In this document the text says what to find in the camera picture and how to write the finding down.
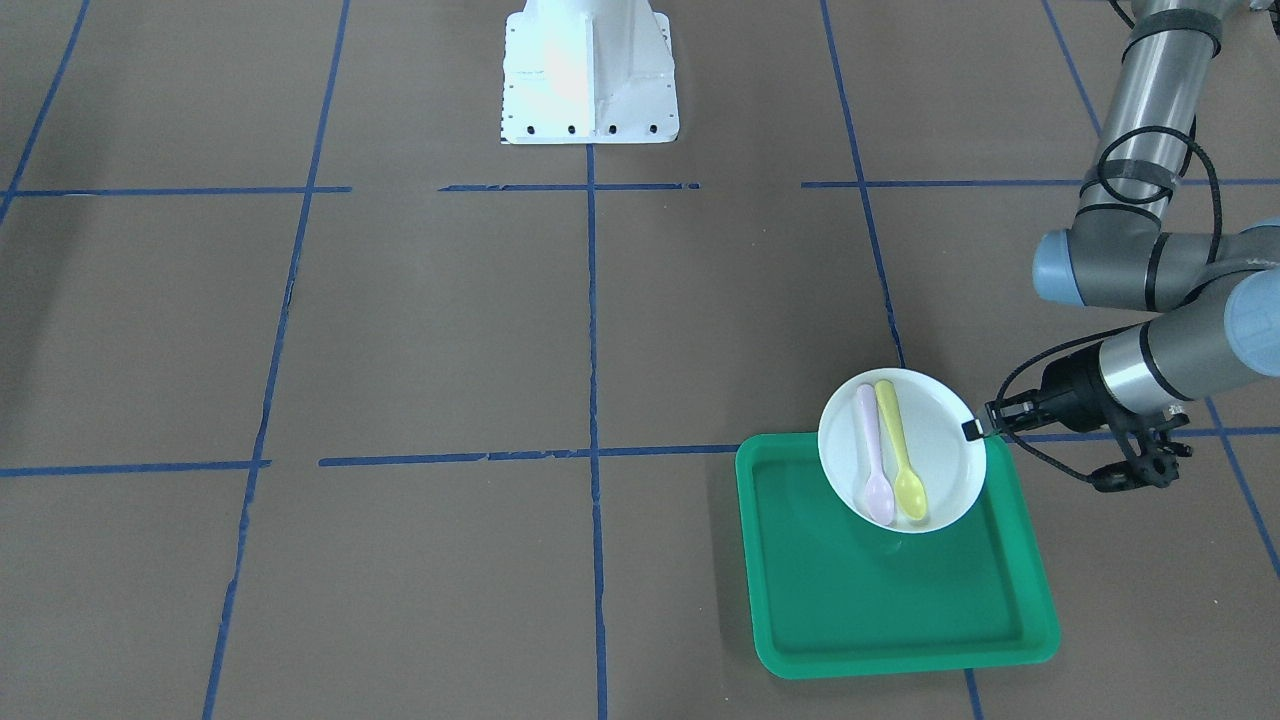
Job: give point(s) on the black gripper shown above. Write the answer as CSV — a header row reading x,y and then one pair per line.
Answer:
x,y
1070,390

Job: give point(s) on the white round plate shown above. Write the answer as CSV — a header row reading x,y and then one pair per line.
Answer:
x,y
954,472

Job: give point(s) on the yellow plastic spoon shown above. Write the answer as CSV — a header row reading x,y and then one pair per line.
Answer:
x,y
910,495

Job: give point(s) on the pink plastic spoon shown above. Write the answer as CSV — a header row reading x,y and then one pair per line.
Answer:
x,y
877,493

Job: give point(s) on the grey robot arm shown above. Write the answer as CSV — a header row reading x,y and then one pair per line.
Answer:
x,y
1211,297

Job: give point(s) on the green plastic tray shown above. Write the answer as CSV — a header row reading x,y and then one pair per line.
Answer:
x,y
832,595

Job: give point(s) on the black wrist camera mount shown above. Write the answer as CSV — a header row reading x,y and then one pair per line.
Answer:
x,y
1150,455

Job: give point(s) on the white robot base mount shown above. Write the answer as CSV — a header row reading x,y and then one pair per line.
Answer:
x,y
588,72

